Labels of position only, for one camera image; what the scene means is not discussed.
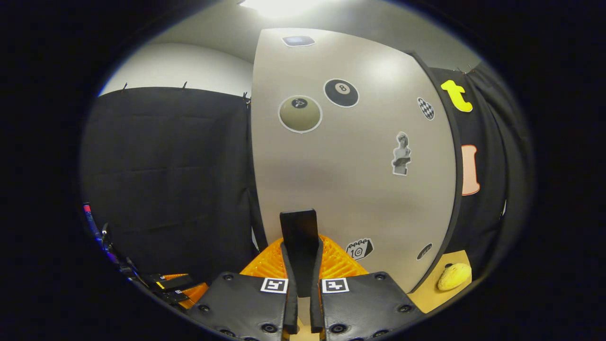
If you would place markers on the yellow knobbly plush toy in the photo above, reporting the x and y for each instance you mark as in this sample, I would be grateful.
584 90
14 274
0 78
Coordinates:
454 277

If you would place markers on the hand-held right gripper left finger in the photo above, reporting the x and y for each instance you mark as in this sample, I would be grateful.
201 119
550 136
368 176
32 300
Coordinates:
246 303

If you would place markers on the black backdrop cloth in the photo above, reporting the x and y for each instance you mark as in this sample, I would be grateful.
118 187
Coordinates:
165 180

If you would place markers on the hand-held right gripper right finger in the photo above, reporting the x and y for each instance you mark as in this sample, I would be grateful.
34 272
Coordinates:
364 303

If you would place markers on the ceiling light panel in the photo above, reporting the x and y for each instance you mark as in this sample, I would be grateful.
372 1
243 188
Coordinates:
284 7

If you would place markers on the beige cabinet door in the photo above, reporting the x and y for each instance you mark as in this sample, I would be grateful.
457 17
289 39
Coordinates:
350 189

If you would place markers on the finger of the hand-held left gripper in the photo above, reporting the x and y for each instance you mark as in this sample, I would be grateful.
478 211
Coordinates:
177 296
173 281

